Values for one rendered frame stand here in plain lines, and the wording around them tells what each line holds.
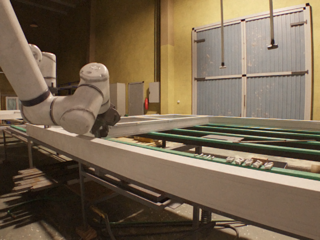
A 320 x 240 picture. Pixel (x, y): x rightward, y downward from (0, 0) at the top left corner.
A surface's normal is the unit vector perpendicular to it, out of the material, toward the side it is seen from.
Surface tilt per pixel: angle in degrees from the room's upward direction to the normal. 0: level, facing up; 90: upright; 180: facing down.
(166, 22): 90
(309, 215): 90
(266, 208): 90
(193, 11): 90
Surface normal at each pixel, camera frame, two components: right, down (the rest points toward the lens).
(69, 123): -0.09, 0.67
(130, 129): 0.74, 0.05
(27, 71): 0.81, 0.31
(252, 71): -0.65, 0.06
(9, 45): 0.58, 0.48
